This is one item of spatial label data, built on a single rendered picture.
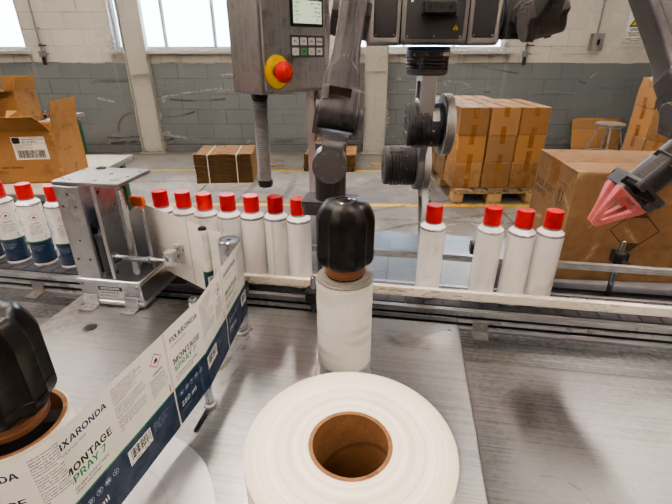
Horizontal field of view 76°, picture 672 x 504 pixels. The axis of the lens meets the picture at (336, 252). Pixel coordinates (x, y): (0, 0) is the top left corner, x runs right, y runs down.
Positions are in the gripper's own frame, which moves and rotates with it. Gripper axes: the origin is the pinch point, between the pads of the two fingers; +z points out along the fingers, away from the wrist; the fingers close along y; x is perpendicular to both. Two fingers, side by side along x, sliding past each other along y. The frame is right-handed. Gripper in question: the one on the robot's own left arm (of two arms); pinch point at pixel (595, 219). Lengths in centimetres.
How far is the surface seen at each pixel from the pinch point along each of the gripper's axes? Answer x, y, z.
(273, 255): -40, 1, 49
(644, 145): 160, -348, -84
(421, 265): -16.0, 0.3, 29.0
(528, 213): -9.7, 0.6, 7.3
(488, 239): -11.1, 0.9, 15.8
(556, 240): -2.0, 0.9, 7.3
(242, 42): -71, -2, 20
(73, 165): -140, -108, 145
